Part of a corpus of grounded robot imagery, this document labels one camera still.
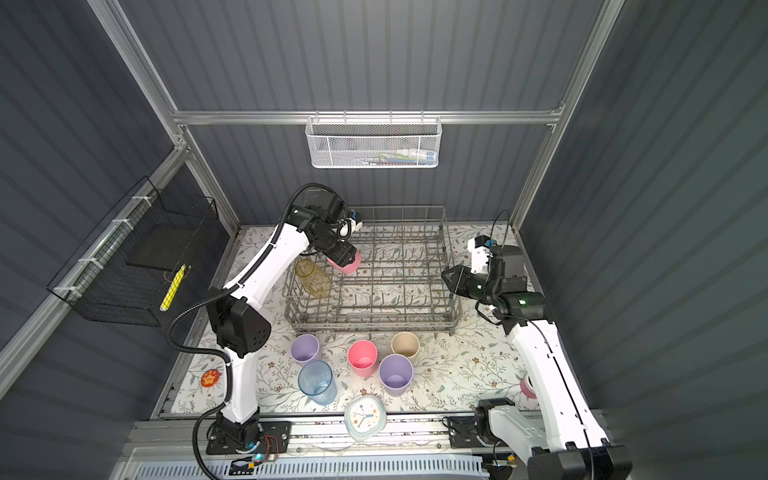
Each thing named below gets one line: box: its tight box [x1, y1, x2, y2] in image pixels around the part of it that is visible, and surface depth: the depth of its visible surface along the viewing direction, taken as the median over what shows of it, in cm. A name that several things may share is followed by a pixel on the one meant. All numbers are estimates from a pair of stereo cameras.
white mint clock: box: [344, 394, 387, 442], surface depth 75 cm
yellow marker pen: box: [160, 264, 186, 312], surface depth 71 cm
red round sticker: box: [201, 369, 222, 388], surface depth 84 cm
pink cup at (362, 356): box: [347, 340, 378, 377], surface depth 86 cm
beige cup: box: [391, 331, 421, 358], surface depth 82 cm
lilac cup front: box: [378, 353, 415, 397], surface depth 80 cm
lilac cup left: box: [290, 333, 320, 365], surface depth 86 cm
